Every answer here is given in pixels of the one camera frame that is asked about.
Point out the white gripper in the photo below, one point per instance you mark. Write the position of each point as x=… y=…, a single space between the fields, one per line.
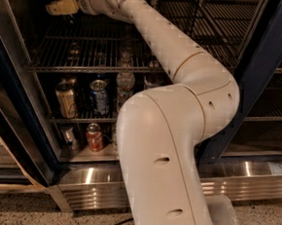
x=65 y=7

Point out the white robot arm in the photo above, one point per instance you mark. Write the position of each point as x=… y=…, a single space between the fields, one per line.
x=157 y=129

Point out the gold soda can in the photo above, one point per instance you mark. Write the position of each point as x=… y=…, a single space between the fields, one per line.
x=65 y=94

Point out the blue soda can middle shelf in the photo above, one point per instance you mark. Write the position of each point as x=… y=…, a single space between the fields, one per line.
x=99 y=97

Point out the silver can bottom left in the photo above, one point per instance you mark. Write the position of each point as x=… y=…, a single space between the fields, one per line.
x=69 y=136

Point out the red soda can bottom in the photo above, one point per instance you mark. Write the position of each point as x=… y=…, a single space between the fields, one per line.
x=94 y=137

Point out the open fridge glass door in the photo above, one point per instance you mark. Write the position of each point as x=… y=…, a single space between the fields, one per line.
x=22 y=166

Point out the stainless fridge base grille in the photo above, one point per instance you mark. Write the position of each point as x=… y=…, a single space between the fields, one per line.
x=102 y=186

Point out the clear water bottle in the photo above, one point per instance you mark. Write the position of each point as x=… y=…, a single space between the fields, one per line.
x=125 y=79

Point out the white plastic bin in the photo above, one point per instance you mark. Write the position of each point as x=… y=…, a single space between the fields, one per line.
x=221 y=210

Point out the top wire shelf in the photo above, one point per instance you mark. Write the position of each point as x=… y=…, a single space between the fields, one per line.
x=94 y=43

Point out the wire shelf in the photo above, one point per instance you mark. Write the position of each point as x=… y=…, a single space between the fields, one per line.
x=83 y=101
x=94 y=43

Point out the middle wire shelf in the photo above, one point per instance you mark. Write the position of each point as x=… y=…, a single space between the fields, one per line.
x=83 y=101

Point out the dark blue fridge frame post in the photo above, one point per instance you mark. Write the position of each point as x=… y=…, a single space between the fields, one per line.
x=259 y=61

